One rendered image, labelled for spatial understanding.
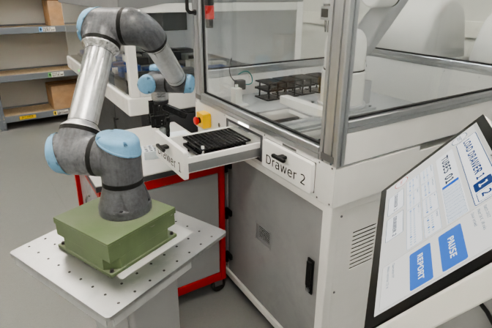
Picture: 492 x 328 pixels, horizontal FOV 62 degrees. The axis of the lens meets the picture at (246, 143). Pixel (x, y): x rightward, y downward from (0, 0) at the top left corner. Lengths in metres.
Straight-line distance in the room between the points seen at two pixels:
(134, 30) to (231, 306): 1.42
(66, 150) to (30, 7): 4.44
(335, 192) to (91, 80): 0.83
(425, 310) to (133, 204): 0.80
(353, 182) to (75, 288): 0.88
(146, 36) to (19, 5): 4.29
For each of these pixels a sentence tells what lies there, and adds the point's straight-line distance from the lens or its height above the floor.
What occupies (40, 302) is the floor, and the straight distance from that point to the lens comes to 2.43.
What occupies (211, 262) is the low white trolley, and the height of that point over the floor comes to 0.21.
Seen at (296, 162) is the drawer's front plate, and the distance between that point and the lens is 1.44.
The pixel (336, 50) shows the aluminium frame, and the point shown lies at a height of 1.30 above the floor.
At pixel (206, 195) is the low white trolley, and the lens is 1.90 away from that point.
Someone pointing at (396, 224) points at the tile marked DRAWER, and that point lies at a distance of 0.93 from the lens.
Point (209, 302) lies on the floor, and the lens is 2.21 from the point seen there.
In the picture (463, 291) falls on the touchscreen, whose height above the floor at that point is 1.08.
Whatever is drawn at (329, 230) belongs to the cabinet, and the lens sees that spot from 1.44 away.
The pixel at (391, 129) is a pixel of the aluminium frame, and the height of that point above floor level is 1.03.
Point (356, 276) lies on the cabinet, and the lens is 1.68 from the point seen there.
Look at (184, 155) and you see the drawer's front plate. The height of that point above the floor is 0.92.
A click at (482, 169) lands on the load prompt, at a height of 1.16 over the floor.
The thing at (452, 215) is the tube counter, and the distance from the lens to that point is 0.80.
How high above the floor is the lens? 1.46
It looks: 20 degrees down
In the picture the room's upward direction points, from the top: straight up
